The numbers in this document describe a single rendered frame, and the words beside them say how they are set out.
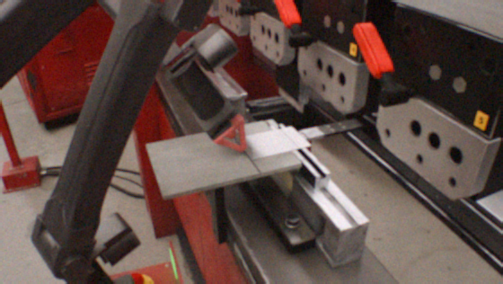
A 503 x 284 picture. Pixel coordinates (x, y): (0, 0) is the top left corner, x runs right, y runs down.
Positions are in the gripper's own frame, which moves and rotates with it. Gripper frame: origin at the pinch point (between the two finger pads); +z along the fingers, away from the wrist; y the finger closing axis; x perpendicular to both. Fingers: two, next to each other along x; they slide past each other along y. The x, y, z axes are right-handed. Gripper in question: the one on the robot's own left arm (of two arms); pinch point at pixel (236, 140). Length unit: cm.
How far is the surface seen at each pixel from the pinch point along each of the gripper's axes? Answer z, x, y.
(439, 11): -23.9, -22.5, -37.0
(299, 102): -2.1, -13.3, -5.7
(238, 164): 0.7, 2.4, -5.2
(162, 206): 65, 47, 86
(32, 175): 39, 112, 158
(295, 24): -19.6, -16.8, -14.1
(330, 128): 12.0, -17.3, -1.4
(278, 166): 4.2, -3.1, -8.9
